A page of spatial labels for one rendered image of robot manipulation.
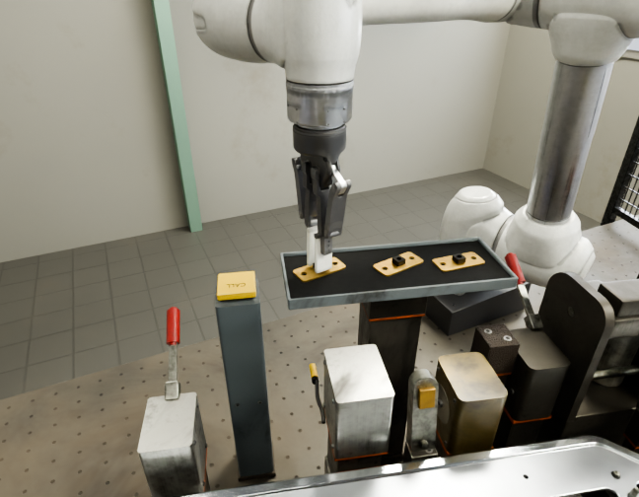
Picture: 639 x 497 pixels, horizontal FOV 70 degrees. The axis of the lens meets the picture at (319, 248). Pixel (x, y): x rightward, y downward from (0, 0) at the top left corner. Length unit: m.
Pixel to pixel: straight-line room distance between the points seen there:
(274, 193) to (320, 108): 3.01
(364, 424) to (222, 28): 0.57
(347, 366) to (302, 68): 0.40
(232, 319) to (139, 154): 2.61
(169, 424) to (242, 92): 2.81
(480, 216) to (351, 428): 0.78
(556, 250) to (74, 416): 1.20
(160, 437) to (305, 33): 0.54
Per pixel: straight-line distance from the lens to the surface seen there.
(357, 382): 0.64
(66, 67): 3.15
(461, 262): 0.81
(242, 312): 0.73
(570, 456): 0.79
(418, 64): 3.92
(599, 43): 1.01
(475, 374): 0.73
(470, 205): 1.29
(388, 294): 0.71
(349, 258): 0.79
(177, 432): 0.68
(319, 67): 0.59
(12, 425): 1.32
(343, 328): 1.35
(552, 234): 1.22
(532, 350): 0.80
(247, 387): 0.85
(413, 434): 0.71
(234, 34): 0.68
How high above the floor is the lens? 1.58
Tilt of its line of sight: 31 degrees down
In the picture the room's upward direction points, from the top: straight up
